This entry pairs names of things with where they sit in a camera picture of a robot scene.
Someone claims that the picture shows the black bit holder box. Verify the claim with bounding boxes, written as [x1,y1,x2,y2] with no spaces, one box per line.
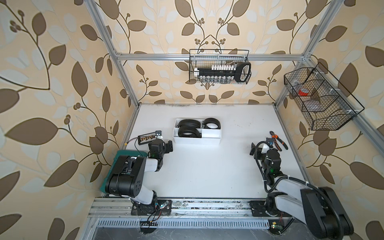
[138,132,157,146]

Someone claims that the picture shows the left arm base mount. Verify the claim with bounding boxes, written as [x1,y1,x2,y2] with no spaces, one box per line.
[131,200,172,216]

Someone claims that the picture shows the white divided storage tray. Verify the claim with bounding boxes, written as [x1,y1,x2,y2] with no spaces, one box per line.
[173,119,222,146]

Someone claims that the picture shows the black socket set rail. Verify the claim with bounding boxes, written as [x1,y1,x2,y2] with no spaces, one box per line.
[193,62,252,84]

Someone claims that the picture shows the right wire basket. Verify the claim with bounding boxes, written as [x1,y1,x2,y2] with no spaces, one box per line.
[284,62,365,131]

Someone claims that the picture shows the orange black pliers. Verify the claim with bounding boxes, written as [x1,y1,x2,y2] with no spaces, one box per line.
[270,131,289,152]

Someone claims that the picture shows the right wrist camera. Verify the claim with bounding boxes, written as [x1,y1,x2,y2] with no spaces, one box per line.
[266,138,275,149]

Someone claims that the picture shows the back wire basket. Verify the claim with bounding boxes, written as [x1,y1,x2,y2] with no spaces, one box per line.
[189,49,252,85]

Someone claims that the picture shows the black belt long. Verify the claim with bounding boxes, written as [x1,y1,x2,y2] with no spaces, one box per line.
[178,119,201,129]

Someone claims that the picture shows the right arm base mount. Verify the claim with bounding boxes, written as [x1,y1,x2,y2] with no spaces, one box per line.
[249,199,291,218]

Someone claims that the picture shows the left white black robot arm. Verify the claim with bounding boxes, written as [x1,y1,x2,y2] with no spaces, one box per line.
[103,139,173,206]

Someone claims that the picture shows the black belt front loop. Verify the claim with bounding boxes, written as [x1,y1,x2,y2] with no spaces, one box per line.
[178,126,202,138]

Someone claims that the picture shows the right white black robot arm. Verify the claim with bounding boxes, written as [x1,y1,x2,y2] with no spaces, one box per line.
[250,141,354,240]

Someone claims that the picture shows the red item in basket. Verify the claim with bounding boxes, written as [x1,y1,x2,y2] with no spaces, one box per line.
[298,88,310,97]

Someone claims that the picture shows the wire basket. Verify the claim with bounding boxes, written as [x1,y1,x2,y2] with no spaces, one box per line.
[284,62,365,131]
[189,49,252,85]

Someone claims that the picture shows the green plastic tool case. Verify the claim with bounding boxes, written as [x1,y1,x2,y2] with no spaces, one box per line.
[99,149,149,194]

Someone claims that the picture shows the aluminium front rail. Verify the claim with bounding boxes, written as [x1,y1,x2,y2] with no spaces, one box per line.
[88,197,337,220]

